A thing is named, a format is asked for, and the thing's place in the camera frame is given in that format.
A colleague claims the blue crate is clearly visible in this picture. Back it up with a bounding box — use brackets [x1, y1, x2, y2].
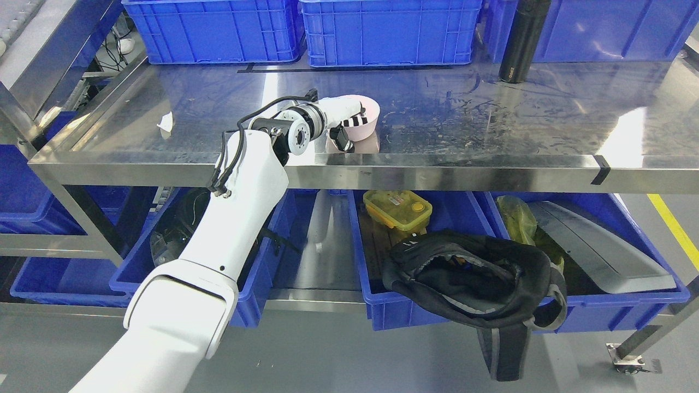
[300, 1, 483, 68]
[485, 0, 699, 64]
[122, 1, 304, 64]

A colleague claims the blue bin lower right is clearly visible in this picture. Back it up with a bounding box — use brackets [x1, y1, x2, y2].
[515, 193, 690, 333]

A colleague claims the blue crate top right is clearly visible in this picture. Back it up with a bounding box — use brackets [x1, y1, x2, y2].
[485, 0, 699, 64]

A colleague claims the pink bowl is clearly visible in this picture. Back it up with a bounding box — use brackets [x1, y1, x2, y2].
[342, 94, 380, 142]

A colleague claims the blue bin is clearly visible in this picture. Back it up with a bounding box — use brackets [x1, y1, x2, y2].
[515, 193, 690, 333]
[347, 190, 505, 331]
[109, 188, 300, 328]

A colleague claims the blue crate top left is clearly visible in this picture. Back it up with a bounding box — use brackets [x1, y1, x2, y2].
[122, 1, 304, 64]

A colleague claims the green plastic bag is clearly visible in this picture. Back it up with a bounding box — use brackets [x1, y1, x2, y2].
[496, 195, 565, 271]

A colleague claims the black thermos bottle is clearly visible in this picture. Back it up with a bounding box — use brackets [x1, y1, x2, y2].
[499, 1, 552, 84]

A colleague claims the blue bin lower left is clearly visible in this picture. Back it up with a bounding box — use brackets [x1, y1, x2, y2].
[109, 188, 300, 328]

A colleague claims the black bag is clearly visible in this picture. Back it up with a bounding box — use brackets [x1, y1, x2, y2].
[382, 230, 568, 382]

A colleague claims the grey plastic panel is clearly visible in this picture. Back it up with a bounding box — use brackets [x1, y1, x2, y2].
[528, 201, 677, 294]

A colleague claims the yellow lunch box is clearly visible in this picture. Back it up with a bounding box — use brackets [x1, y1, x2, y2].
[363, 190, 434, 234]

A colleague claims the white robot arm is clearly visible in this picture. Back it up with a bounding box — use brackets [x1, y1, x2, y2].
[72, 91, 362, 392]

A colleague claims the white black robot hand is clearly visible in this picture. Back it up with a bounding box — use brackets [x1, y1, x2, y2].
[315, 96, 364, 152]

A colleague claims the white paper scrap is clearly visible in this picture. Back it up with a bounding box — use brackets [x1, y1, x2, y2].
[156, 112, 173, 139]

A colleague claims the blue crate top middle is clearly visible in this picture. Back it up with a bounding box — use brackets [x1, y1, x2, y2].
[300, 1, 483, 68]

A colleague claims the blue bin lower middle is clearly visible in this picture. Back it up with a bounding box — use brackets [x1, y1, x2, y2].
[347, 190, 505, 331]

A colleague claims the steel shelf table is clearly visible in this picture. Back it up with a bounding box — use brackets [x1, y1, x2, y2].
[29, 58, 698, 194]

